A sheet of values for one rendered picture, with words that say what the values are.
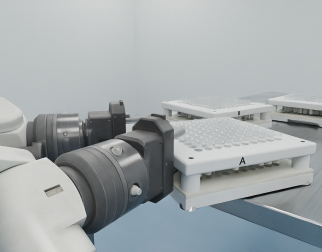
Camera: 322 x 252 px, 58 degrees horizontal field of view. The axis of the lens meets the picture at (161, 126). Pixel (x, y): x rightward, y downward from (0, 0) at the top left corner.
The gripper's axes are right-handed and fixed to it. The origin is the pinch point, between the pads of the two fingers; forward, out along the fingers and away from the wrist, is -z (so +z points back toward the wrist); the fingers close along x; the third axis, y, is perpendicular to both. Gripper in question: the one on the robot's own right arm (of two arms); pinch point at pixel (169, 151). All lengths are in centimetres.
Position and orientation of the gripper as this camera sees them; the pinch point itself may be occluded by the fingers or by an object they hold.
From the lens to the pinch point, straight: 44.4
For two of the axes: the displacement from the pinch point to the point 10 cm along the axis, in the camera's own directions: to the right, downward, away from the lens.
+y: 8.2, 1.3, -5.6
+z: -5.7, 1.8, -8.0
